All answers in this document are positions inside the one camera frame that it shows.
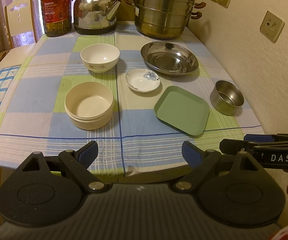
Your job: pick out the stainless steel kettle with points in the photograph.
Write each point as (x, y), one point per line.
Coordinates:
(95, 17)

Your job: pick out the small blue flower saucer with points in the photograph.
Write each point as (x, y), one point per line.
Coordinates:
(142, 80)

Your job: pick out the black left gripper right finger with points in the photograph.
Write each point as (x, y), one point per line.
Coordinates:
(234, 190)

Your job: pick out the checked tablecloth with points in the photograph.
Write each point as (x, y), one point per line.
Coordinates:
(134, 141)

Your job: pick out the white wooden chair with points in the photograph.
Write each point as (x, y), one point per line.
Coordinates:
(20, 20)

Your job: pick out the green square plastic plate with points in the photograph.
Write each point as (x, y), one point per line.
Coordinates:
(182, 110)

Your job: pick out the white ceramic floral bowl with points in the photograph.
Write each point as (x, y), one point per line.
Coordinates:
(100, 58)

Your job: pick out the wall data socket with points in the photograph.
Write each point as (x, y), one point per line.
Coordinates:
(272, 26)

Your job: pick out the stainless steel steamer pot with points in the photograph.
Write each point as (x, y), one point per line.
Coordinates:
(164, 19)

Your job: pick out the small stainless steel bowl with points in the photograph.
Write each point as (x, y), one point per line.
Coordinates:
(226, 98)

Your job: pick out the cream plastic round bowl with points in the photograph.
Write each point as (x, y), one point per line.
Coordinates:
(89, 105)

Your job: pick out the large stainless steel plate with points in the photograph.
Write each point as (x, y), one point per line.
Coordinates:
(169, 58)

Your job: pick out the cooking oil bottle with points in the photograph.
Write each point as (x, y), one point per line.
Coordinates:
(57, 17)

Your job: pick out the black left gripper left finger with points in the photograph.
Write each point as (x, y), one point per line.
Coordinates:
(46, 190)

